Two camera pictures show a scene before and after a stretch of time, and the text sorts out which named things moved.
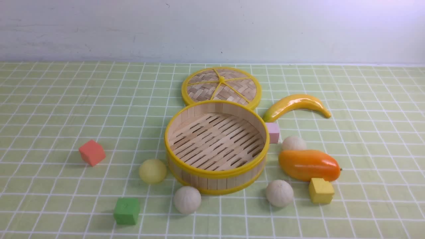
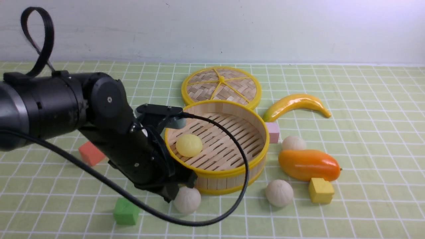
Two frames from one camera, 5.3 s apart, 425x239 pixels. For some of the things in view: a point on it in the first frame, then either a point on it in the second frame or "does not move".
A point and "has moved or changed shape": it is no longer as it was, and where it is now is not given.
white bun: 188,199 does not move
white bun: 294,143 does not move
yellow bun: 152,171 has moved or changed shape
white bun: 279,193 does not move
